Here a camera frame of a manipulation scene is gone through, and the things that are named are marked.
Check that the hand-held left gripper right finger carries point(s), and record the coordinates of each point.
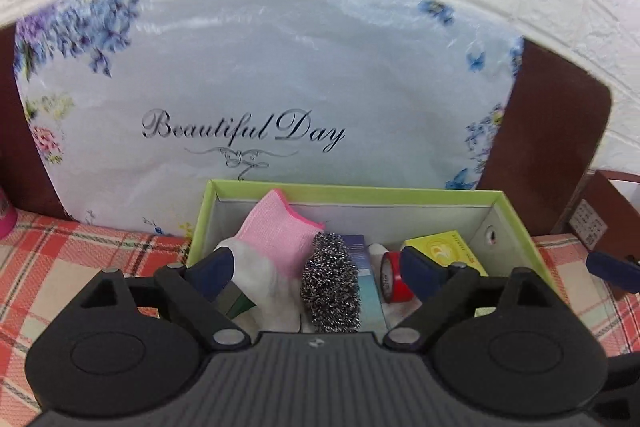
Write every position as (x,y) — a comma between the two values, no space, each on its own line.
(422,274)

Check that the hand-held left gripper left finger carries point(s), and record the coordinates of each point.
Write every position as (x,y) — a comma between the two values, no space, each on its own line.
(212,272)

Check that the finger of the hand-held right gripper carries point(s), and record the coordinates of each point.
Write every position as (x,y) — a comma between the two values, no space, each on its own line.
(607,266)

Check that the red tape roll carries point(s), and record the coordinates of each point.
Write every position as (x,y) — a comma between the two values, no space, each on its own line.
(395,282)

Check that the yellow and white medicine box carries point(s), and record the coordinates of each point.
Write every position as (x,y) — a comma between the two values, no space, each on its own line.
(450,249)

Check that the light green cardboard box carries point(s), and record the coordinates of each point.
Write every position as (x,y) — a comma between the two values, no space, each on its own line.
(425,219)

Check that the blue medicine box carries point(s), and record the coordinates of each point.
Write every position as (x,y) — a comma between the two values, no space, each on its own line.
(367,287)

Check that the white glove with pink cuff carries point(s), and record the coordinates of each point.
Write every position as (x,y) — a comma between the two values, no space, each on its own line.
(280,232)

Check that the steel wool scourer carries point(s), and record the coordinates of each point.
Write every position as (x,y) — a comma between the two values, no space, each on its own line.
(330,282)

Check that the brown cardboard box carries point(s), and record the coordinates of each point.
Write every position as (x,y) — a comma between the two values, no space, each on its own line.
(605,207)

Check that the red plaid tablecloth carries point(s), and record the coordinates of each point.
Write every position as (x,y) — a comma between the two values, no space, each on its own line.
(75,247)

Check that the floral plastic bag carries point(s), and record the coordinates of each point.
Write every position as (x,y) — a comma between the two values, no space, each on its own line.
(300,82)

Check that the pink thermos bottle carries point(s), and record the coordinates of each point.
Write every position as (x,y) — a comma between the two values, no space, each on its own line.
(5,214)

